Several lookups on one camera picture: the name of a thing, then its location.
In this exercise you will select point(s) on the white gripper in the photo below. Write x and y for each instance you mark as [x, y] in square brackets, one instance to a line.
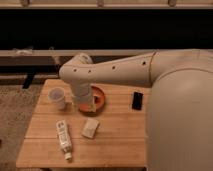
[82, 94]

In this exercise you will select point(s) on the black eraser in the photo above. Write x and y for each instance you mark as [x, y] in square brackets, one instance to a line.
[137, 101]

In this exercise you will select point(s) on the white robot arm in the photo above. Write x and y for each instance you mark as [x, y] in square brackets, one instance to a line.
[179, 113]

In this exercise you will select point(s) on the orange bowl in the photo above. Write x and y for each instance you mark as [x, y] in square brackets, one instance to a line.
[97, 102]

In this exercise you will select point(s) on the white sponge block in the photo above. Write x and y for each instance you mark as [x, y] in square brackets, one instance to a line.
[90, 128]

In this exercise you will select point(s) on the white squeeze bottle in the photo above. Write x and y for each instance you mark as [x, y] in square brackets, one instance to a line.
[64, 139]

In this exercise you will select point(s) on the wooden table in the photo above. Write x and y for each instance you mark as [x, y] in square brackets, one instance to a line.
[118, 142]

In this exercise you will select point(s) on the long metal rail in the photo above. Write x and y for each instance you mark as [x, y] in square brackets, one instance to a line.
[56, 54]

